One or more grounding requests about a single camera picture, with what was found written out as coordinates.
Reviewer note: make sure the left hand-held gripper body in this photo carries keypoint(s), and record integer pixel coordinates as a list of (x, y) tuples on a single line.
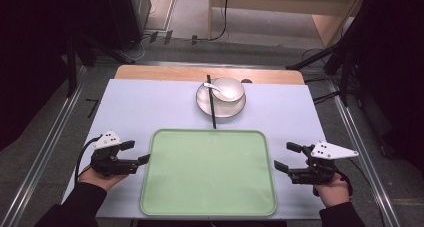
[(110, 163)]

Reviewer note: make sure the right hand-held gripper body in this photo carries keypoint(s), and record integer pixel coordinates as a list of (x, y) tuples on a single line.
[(318, 172)]

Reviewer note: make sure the person's left hand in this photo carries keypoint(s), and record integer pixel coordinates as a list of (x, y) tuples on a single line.
[(100, 181)]

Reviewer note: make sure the person's right hand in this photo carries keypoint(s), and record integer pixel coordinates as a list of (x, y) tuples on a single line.
[(333, 192)]

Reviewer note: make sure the pale blue table mat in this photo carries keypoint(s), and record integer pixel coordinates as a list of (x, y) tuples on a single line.
[(140, 107)]

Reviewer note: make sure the green plastic tray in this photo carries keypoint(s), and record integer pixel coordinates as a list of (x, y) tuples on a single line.
[(208, 173)]

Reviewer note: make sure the white ceramic plate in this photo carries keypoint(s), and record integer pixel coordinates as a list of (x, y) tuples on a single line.
[(226, 109)]

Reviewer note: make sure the white ceramic bowl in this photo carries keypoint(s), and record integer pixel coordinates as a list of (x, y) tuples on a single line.
[(235, 85)]

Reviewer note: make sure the black chopstick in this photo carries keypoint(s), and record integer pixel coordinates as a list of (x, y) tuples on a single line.
[(212, 110)]

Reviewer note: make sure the white ceramic spoon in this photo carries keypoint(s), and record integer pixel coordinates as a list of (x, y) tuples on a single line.
[(226, 93)]

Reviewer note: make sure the black metal stand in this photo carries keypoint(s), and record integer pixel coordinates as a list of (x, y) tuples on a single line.
[(340, 57), (75, 63)]

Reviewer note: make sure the black floor plug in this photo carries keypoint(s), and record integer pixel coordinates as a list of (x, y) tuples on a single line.
[(194, 39), (168, 36), (153, 36)]

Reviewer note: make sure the black cabinet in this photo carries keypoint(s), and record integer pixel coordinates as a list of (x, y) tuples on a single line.
[(130, 13)]

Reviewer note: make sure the light wooden furniture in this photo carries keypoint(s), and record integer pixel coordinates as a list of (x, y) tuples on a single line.
[(286, 0)]

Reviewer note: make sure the metal floor rail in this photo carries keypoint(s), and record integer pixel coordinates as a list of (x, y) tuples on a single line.
[(40, 160), (366, 160)]

